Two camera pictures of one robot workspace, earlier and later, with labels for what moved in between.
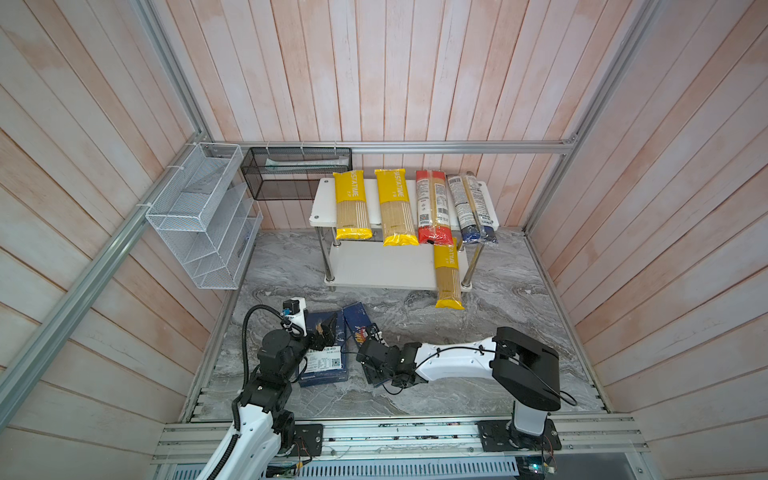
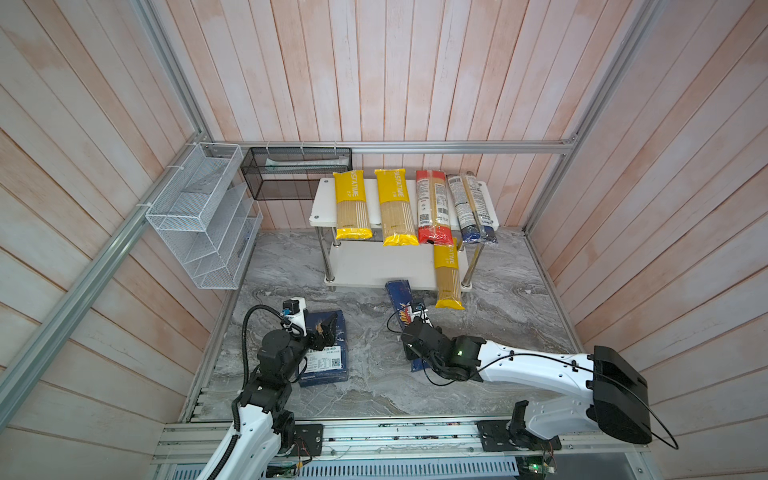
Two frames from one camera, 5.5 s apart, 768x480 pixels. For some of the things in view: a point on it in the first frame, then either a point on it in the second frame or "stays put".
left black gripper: (328, 333) stays put
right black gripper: (370, 373) -> (407, 350)
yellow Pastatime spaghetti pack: (352, 217) stays put
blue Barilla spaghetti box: (356, 319) -> (400, 296)
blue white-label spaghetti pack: (475, 209) stays put
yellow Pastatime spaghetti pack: (447, 276) stays put
